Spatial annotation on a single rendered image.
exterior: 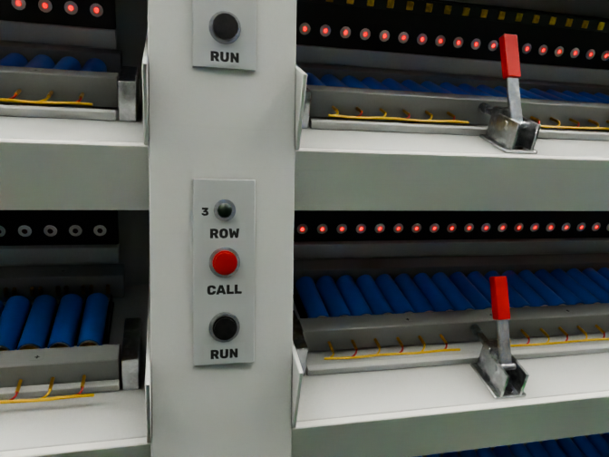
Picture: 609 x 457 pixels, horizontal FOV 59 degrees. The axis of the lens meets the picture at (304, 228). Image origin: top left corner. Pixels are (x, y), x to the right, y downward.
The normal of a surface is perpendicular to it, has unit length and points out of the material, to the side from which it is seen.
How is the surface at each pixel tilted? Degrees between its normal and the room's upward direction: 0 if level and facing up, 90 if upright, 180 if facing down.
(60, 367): 113
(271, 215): 90
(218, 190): 90
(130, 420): 23
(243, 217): 90
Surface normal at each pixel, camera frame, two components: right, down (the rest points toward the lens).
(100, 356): 0.11, -0.89
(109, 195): 0.22, 0.46
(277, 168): 0.26, 0.08
